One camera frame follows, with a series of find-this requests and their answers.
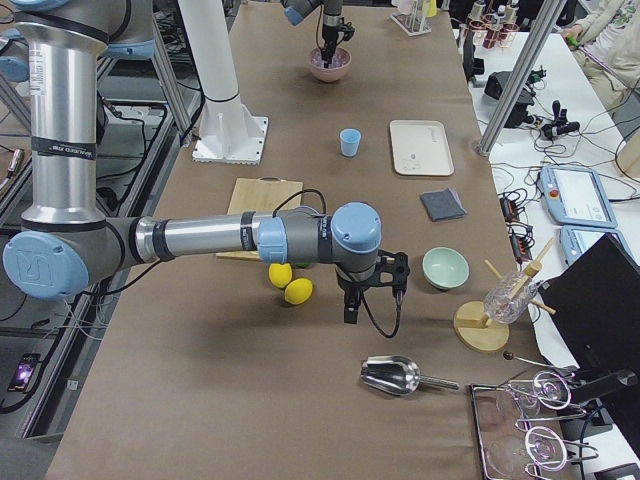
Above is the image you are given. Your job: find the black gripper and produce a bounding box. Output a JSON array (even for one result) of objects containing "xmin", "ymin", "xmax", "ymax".
[
  {"xmin": 336, "ymin": 249, "xmax": 409, "ymax": 324},
  {"xmin": 321, "ymin": 16, "xmax": 355, "ymax": 69}
]

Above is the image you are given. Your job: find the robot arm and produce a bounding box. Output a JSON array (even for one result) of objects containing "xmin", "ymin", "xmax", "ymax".
[
  {"xmin": 281, "ymin": 0, "xmax": 355, "ymax": 67},
  {"xmin": 3, "ymin": 1, "xmax": 410, "ymax": 323}
]

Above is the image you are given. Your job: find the clear ice cubes pile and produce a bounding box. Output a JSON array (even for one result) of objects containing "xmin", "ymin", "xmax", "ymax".
[{"xmin": 309, "ymin": 48, "xmax": 351, "ymax": 69}]

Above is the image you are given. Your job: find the steel ice scoop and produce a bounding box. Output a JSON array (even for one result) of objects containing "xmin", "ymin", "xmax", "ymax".
[{"xmin": 360, "ymin": 355, "xmax": 460, "ymax": 396}]

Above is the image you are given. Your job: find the light blue plastic cup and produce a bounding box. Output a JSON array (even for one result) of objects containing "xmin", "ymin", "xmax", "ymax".
[{"xmin": 339, "ymin": 128, "xmax": 362, "ymax": 158}]

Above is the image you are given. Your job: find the pink bowl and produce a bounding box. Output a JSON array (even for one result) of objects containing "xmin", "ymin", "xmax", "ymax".
[{"xmin": 308, "ymin": 53, "xmax": 351, "ymax": 83}]

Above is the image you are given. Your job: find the yellow lemon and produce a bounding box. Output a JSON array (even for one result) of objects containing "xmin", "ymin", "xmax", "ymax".
[
  {"xmin": 268, "ymin": 263, "xmax": 293, "ymax": 289},
  {"xmin": 284, "ymin": 278, "xmax": 314, "ymax": 305}
]

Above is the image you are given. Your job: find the mint green bowl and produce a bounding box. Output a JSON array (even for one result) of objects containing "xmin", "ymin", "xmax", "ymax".
[{"xmin": 422, "ymin": 247, "xmax": 470, "ymax": 290}]

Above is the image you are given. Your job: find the wooden glass stand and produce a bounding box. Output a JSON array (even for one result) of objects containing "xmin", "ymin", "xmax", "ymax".
[{"xmin": 454, "ymin": 238, "xmax": 556, "ymax": 353}]

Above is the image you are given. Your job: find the grey folded cloth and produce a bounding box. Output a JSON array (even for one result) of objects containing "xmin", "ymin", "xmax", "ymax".
[{"xmin": 420, "ymin": 188, "xmax": 467, "ymax": 222}]

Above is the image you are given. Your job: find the wooden cutting board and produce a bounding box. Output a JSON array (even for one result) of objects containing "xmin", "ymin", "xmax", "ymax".
[{"xmin": 216, "ymin": 177, "xmax": 303, "ymax": 261}]

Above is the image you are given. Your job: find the cream rabbit tray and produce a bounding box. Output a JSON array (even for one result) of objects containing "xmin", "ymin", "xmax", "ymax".
[{"xmin": 389, "ymin": 120, "xmax": 454, "ymax": 177}]

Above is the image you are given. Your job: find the clear crystal glass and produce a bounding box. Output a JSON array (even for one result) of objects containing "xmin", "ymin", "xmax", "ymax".
[{"xmin": 483, "ymin": 271, "xmax": 539, "ymax": 324}]

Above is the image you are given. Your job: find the teach pendant tablet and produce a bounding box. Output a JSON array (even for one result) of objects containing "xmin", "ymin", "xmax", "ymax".
[
  {"xmin": 559, "ymin": 225, "xmax": 623, "ymax": 266},
  {"xmin": 537, "ymin": 166, "xmax": 618, "ymax": 229}
]

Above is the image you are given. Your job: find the black monitor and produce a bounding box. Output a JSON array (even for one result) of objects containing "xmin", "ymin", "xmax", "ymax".
[{"xmin": 541, "ymin": 234, "xmax": 639, "ymax": 374}]

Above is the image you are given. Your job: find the seated person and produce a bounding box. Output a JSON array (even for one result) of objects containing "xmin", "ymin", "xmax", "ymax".
[{"xmin": 560, "ymin": 0, "xmax": 639, "ymax": 111}]

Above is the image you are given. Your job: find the smartphone on floor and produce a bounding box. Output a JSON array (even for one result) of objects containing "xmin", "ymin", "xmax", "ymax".
[{"xmin": 7, "ymin": 353, "xmax": 41, "ymax": 392}]

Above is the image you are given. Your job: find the black camera cable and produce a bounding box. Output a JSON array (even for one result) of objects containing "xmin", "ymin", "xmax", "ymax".
[{"xmin": 360, "ymin": 287, "xmax": 404, "ymax": 339}]

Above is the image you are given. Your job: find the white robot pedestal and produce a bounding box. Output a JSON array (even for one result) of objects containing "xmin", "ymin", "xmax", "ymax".
[{"xmin": 178, "ymin": 0, "xmax": 269, "ymax": 165}]

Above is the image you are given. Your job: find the wire wine glass rack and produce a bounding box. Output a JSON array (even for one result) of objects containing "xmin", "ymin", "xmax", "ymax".
[{"xmin": 467, "ymin": 367, "xmax": 640, "ymax": 480}]

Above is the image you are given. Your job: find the aluminium frame post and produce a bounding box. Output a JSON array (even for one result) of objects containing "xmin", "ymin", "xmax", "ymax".
[{"xmin": 477, "ymin": 0, "xmax": 566, "ymax": 158}]

